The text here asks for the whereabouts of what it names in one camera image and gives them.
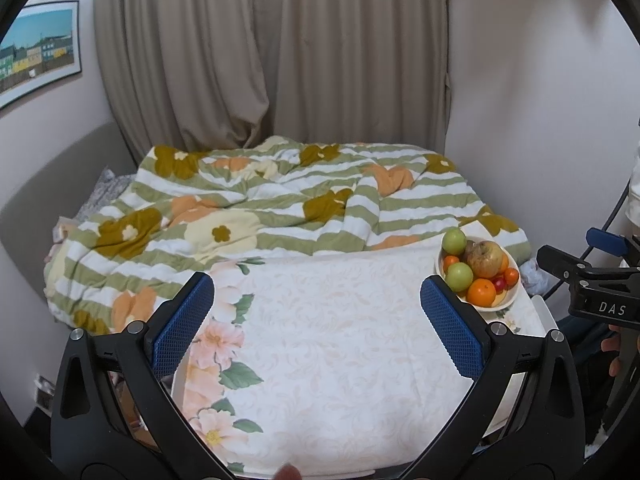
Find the white floral tablecloth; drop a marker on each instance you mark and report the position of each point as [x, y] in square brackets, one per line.
[340, 350]

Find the framed wall poster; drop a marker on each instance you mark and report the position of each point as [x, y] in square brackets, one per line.
[35, 55]

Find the white plastic bag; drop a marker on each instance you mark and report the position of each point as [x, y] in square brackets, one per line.
[537, 282]

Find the yellow bear plate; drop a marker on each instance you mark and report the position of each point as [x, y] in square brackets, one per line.
[504, 301]

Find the red cherry tomato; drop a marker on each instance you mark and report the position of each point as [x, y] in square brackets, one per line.
[500, 285]

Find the beige curtain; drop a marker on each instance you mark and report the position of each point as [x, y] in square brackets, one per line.
[300, 50]

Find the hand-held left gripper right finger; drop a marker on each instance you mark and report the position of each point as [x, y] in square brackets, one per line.
[452, 330]

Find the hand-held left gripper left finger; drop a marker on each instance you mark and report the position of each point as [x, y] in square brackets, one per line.
[182, 330]

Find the striped floral blanket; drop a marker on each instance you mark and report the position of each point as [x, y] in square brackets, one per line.
[280, 195]

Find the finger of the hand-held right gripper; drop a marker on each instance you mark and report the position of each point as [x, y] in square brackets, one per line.
[607, 241]
[580, 267]

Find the brownish yellow apple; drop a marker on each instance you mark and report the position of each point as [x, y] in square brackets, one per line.
[485, 257]

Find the person's right hand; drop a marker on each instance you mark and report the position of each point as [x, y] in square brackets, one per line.
[612, 347]

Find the small mandarin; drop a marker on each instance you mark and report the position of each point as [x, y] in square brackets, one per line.
[450, 263]
[511, 276]

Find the large orange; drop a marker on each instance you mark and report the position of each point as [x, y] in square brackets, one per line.
[505, 262]
[481, 293]

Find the white garment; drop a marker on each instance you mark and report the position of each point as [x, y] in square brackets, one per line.
[636, 185]

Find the grey patterned pillow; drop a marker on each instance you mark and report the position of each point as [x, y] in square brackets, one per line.
[105, 187]

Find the small green apple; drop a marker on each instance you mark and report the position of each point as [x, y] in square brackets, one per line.
[460, 276]
[453, 241]

